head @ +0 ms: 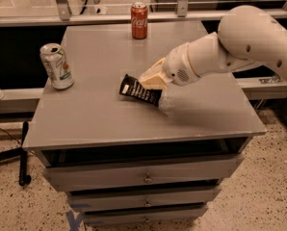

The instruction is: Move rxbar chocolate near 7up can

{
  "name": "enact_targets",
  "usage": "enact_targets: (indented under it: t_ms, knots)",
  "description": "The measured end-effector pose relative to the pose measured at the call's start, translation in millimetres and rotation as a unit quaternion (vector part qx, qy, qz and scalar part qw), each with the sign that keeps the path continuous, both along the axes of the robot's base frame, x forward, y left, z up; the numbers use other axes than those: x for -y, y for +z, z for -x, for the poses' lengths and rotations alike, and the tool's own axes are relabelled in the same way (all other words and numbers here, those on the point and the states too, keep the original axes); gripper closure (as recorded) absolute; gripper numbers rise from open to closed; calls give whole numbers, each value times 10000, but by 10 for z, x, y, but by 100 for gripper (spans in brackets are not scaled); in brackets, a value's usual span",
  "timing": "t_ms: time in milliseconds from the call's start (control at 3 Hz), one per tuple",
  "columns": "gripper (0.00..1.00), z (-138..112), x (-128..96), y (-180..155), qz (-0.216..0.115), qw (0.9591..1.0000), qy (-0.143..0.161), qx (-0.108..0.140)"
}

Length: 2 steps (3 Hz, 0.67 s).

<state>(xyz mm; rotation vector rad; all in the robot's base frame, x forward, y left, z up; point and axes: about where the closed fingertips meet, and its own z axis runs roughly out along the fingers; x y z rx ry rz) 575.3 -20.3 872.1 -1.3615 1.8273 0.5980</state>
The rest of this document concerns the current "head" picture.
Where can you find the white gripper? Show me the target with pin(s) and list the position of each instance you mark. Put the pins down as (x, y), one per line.
(176, 66)

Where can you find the black rxbar chocolate wrapper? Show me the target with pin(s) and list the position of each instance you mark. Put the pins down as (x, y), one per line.
(131, 87)

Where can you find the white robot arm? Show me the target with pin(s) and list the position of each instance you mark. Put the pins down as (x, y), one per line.
(247, 37)

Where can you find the red coca-cola can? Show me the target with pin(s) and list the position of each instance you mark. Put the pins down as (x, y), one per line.
(139, 12)

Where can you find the white green 7up can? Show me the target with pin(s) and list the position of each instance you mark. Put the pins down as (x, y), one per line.
(54, 60)

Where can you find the grey drawer cabinet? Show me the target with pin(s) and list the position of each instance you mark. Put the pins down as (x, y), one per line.
(91, 124)

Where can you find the grey metal railing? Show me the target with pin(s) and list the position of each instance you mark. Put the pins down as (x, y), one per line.
(19, 13)

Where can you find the middle grey drawer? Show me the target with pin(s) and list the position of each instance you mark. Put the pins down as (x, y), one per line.
(89, 203)

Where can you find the grey drawer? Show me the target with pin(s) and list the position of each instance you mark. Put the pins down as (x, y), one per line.
(145, 214)
(89, 203)
(73, 179)

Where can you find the top grey drawer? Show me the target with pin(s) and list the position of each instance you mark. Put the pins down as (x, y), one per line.
(73, 179)

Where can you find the bottom grey drawer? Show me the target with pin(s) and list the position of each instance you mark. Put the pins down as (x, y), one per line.
(145, 214)

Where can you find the black tripod leg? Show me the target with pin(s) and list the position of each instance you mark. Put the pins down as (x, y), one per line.
(24, 178)

